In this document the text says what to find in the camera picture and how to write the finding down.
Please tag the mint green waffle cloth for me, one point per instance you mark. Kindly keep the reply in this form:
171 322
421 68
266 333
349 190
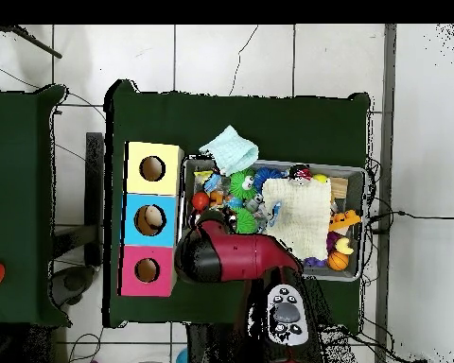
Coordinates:
230 151

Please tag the cream waffle cloth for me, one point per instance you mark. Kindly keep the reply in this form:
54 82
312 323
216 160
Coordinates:
302 215

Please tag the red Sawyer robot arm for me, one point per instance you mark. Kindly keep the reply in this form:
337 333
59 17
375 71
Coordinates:
242 257

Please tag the wooden box with three holes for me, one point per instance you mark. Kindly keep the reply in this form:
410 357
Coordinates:
136 185

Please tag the shallow clear mesh bin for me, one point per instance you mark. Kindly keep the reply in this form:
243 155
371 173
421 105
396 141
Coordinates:
357 189

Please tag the green spiky ball with eyes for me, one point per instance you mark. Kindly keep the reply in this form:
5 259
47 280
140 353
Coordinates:
240 183

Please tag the orange ball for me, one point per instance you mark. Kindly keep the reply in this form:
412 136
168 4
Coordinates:
200 201

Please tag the green spiky rubber ball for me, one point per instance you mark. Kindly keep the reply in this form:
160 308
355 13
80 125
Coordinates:
246 221

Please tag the blue spiky rubber ball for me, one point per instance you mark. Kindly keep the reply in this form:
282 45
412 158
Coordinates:
266 174

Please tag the crushed black red can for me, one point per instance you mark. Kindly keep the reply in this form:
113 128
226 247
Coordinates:
300 174

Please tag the dark green table cloth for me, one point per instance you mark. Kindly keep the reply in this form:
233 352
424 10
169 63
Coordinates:
15 189
230 113

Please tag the orange plastic toy block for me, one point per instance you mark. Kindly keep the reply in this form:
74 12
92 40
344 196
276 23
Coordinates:
344 220

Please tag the pale yellow plush toy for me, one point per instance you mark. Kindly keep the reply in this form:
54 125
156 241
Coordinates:
343 246

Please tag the small orange basketball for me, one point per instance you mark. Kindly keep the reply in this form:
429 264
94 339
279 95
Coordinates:
338 261

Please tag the black upright panel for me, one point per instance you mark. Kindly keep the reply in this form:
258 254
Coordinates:
94 189

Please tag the light blue round object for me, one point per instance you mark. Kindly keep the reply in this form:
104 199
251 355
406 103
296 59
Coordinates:
181 358

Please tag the grey rounded object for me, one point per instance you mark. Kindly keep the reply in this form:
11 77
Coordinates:
73 281

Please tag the dark thin rod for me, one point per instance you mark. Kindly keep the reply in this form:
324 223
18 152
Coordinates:
34 42

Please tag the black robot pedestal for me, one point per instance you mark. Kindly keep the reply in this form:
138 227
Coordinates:
212 348

